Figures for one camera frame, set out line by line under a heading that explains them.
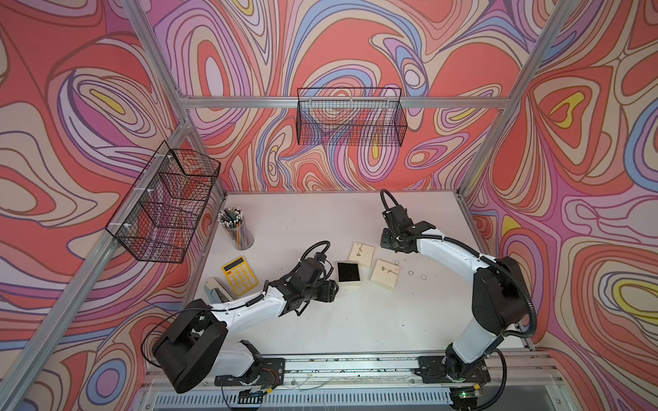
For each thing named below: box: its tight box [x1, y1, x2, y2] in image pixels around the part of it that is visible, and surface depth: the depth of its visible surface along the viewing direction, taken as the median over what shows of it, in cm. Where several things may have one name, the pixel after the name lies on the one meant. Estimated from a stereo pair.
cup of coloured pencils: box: [217, 206, 255, 251], surface depth 93 cm
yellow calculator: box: [221, 256, 259, 296], surface depth 95 cm
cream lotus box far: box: [347, 241, 377, 269], surface depth 99 cm
